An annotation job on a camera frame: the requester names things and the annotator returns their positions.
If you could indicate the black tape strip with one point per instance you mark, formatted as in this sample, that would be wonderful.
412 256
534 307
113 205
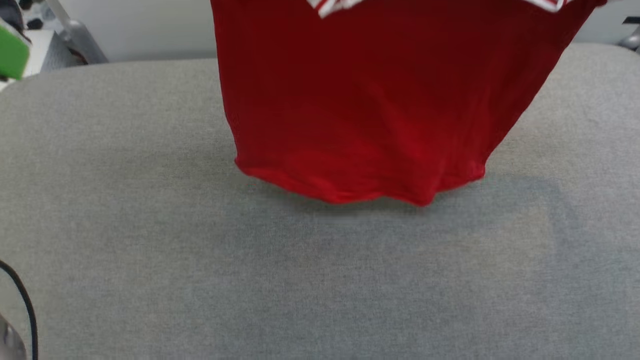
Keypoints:
632 20

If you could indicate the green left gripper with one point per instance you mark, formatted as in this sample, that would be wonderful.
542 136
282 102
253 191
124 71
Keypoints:
11 52

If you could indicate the grey metal partition leg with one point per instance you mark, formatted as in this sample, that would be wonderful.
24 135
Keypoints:
631 41
80 40

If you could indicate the red and white jersey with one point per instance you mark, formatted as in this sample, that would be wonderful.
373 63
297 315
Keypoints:
375 100

